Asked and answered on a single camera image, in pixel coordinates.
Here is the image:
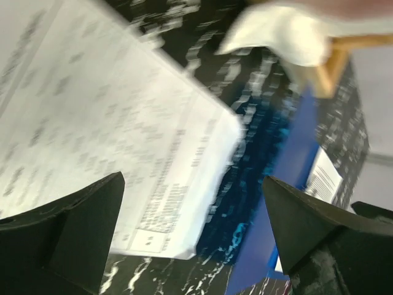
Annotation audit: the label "white hanging towel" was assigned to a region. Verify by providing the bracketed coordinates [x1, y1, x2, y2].
[216, 4, 333, 83]

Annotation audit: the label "black marble pattern mat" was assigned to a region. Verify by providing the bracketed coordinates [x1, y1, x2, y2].
[98, 0, 369, 295]

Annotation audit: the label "white table form sheet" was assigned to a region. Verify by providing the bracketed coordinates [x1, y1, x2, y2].
[1, 1, 243, 259]

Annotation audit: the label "blue plastic folder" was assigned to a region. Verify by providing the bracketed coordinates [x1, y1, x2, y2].
[182, 90, 319, 294]

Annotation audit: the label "wooden rack frame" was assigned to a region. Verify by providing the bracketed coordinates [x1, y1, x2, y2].
[306, 0, 393, 99]

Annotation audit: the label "white printed paper files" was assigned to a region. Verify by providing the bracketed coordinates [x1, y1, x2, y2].
[267, 147, 343, 274]

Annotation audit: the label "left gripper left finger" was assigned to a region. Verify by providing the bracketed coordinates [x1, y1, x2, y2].
[1, 172, 125, 295]

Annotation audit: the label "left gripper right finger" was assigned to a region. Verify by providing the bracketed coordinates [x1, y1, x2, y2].
[263, 176, 392, 294]

